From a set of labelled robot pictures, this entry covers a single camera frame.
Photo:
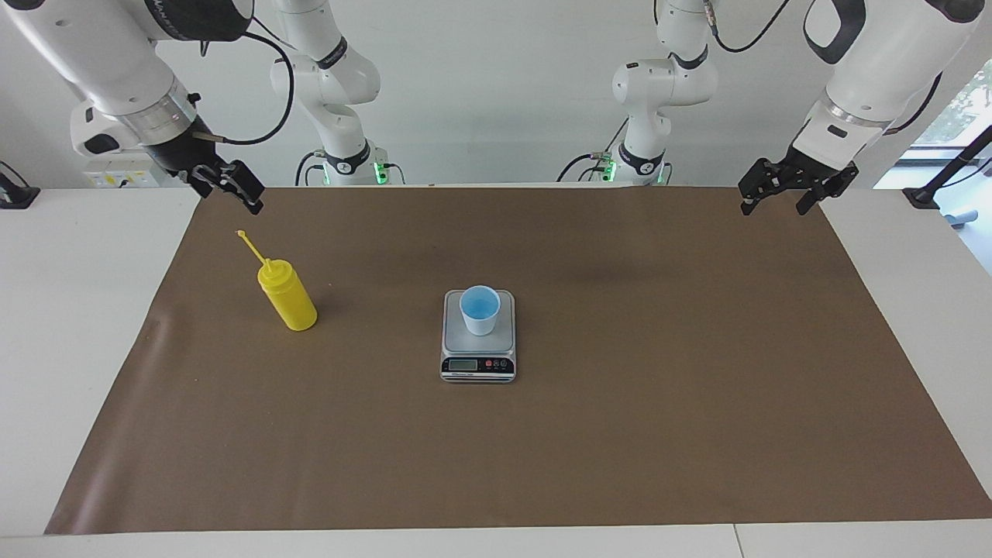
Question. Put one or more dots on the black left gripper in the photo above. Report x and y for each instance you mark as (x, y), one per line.
(810, 170)

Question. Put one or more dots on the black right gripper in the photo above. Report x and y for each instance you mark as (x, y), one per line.
(186, 147)

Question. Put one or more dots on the yellow squeeze bottle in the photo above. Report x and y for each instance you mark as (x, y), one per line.
(288, 302)

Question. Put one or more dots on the light blue cup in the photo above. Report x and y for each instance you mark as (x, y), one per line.
(480, 318)

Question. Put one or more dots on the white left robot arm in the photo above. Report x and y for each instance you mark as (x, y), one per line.
(876, 70)

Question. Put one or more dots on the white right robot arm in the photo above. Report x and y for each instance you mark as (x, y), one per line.
(101, 62)

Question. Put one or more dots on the silver digital kitchen scale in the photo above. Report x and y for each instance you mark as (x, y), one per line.
(478, 353)

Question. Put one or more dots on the black stand with pole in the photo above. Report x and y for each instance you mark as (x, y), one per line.
(922, 198)

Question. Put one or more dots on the pale blue roll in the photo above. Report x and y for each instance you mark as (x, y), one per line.
(961, 218)

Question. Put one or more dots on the window with green foliage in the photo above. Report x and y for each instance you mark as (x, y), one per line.
(961, 108)

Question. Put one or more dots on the black table clamp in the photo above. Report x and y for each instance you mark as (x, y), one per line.
(15, 198)

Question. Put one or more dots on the brown table mat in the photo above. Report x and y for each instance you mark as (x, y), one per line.
(496, 449)

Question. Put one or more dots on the white wall socket box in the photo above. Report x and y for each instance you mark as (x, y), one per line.
(116, 174)

